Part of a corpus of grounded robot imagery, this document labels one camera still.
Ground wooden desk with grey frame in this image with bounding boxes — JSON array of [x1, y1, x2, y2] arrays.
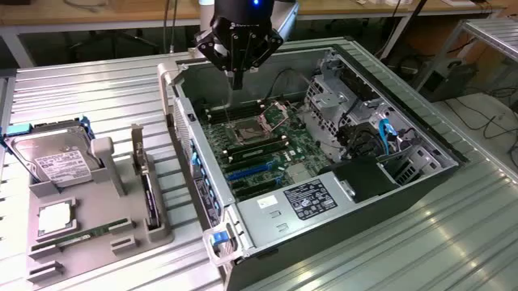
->
[[0, 0, 508, 69]]

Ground thin hanging grey cable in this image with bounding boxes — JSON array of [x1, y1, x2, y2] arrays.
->
[[163, 0, 181, 53]]

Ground silver drive cage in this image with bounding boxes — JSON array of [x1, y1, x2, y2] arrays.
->
[[303, 50, 390, 158]]

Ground black plastic shroud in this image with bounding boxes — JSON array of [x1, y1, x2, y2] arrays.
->
[[330, 155, 401, 204]]

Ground graphics card with metal bracket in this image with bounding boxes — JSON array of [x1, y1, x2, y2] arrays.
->
[[131, 123, 163, 232]]

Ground black wire bundle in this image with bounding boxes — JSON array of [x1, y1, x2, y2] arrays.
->
[[337, 123, 385, 159]]

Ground metal slat frame table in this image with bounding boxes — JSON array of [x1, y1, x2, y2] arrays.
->
[[417, 19, 518, 95]]

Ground green motherboard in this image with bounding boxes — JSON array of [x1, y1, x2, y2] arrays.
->
[[201, 99, 334, 202]]

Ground open black PC case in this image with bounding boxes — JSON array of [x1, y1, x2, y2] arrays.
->
[[157, 35, 470, 291]]

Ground black expansion slot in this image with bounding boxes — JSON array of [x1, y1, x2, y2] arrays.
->
[[234, 183, 287, 199], [231, 177, 281, 192]]

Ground grey parts rack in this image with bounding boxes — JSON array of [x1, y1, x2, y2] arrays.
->
[[26, 122, 177, 284]]

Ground grey power supply unit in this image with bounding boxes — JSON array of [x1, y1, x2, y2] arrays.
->
[[235, 174, 358, 253]]

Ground black floor cables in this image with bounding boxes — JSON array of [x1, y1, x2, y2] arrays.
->
[[460, 84, 518, 141]]

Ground silver chipset heatsink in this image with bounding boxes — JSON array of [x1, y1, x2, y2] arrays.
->
[[289, 166, 315, 180]]

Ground black box with handle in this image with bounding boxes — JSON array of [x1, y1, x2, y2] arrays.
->
[[420, 58, 480, 103]]

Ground hard disk with blue bracket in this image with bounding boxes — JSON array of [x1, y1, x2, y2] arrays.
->
[[0, 114, 102, 195]]

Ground silver CPU chip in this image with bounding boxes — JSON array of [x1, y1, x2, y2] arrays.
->
[[38, 202, 78, 236]]

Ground green installed RAM stick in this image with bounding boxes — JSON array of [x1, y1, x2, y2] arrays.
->
[[227, 144, 287, 162]]

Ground green RAM stick with label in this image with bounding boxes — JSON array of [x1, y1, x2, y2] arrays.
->
[[40, 222, 127, 249]]

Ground black RAM slot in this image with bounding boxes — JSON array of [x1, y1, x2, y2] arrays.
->
[[205, 106, 263, 124], [203, 101, 261, 116]]

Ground thin hanging black cable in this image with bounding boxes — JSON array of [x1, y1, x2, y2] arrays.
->
[[380, 0, 402, 59]]

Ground CPU socket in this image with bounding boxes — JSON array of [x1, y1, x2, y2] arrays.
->
[[230, 119, 265, 144]]

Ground black wire loop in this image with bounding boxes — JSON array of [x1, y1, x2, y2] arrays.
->
[[269, 67, 315, 101]]

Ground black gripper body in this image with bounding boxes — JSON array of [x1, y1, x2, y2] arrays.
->
[[213, 0, 277, 72]]

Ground blue expansion slot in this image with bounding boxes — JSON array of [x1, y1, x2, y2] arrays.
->
[[226, 162, 273, 182]]

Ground blue wire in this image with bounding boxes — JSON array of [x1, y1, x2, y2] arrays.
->
[[378, 117, 397, 158]]

